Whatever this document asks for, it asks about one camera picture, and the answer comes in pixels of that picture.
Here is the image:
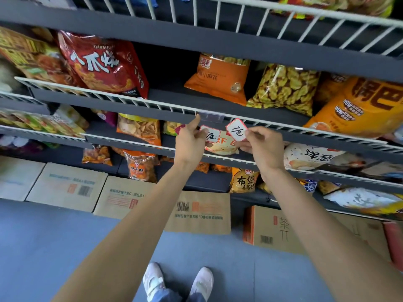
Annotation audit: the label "white red-print snack bag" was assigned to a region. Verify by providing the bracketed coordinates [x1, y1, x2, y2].
[204, 130, 241, 156]

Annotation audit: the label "person's left hand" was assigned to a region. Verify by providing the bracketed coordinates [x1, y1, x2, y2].
[174, 114, 209, 169]

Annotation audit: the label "person's right forearm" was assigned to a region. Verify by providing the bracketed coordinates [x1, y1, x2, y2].
[259, 168, 403, 302]

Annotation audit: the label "dark grey metal shelf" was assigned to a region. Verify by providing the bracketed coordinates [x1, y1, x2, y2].
[0, 0, 403, 224]

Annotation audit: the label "small colourful snack bag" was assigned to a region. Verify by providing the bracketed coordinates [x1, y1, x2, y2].
[162, 121, 184, 137]

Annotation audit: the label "brown red-edged cardboard box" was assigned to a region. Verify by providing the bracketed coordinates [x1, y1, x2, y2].
[382, 221, 403, 271]

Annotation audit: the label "red yellow printed snack bag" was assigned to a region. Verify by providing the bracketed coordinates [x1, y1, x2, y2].
[0, 26, 86, 88]

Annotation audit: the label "stack of red-bordered price tags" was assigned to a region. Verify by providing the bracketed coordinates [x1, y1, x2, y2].
[200, 125, 222, 144]

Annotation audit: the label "person's dark trousers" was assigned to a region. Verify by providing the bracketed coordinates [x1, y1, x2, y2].
[147, 287, 207, 302]

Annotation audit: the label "blue lime chip bag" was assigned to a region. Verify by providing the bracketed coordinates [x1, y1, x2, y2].
[108, 0, 159, 7]

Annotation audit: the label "small orange clear snack bag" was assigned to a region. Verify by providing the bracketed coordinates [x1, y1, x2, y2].
[116, 113, 162, 146]

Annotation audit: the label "blue orange snack bag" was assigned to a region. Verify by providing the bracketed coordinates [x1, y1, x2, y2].
[297, 179, 319, 195]
[317, 180, 343, 196]

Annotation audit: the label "yellow nut snack bag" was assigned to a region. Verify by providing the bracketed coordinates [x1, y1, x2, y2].
[246, 63, 322, 117]

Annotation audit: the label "purple clear snack bag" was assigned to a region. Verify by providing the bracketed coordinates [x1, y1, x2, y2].
[92, 109, 118, 128]

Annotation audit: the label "white plain snack bag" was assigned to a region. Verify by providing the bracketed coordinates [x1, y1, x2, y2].
[323, 187, 401, 210]

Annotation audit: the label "orange yellow snack bag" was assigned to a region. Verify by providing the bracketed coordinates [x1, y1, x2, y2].
[274, 0, 398, 20]

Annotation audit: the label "white brown-print snack bag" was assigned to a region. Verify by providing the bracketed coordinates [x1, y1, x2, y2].
[283, 143, 346, 171]

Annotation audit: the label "brown green-edged cardboard box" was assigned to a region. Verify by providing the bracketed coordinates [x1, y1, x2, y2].
[330, 212, 392, 261]

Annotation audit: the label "person's right hand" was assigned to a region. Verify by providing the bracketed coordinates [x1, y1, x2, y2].
[234, 125, 285, 183]

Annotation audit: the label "person's left forearm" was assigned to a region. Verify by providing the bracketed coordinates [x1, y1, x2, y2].
[52, 163, 202, 302]

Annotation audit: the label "red white-print snack bag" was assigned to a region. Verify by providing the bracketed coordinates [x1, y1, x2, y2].
[58, 30, 150, 99]

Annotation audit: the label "clear plastic label holder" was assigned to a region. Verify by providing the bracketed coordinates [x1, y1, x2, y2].
[198, 112, 225, 124]

